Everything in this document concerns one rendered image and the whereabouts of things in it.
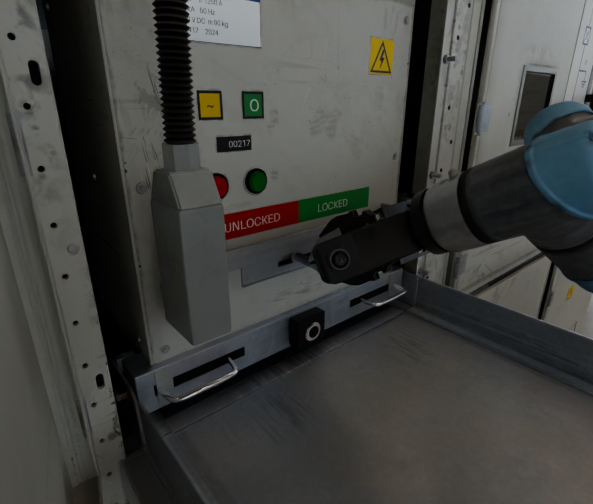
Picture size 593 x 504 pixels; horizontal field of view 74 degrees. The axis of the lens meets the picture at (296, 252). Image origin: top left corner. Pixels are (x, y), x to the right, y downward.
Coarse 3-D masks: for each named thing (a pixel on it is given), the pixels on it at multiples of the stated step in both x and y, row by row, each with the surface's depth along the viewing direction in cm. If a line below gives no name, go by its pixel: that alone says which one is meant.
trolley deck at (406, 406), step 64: (320, 384) 59; (384, 384) 59; (448, 384) 59; (512, 384) 59; (192, 448) 48; (256, 448) 48; (320, 448) 48; (384, 448) 48; (448, 448) 48; (512, 448) 48; (576, 448) 48
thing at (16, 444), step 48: (0, 48) 30; (0, 96) 31; (0, 144) 32; (0, 240) 31; (0, 288) 29; (48, 288) 36; (0, 336) 26; (48, 336) 38; (0, 384) 24; (0, 432) 22; (48, 432) 36; (0, 480) 21; (48, 480) 32; (96, 480) 44
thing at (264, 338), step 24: (360, 288) 73; (384, 288) 78; (288, 312) 63; (336, 312) 70; (360, 312) 75; (240, 336) 57; (264, 336) 60; (288, 336) 64; (144, 360) 51; (168, 360) 51; (192, 360) 53; (216, 360) 56; (240, 360) 58; (144, 384) 49; (192, 384) 54
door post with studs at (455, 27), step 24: (432, 0) 67; (456, 0) 64; (432, 24) 68; (456, 24) 65; (432, 48) 69; (456, 48) 67; (432, 72) 70; (456, 72) 69; (432, 96) 71; (456, 96) 71; (432, 120) 72; (456, 120) 73; (432, 144) 71; (432, 168) 73; (408, 264) 83; (432, 264) 82
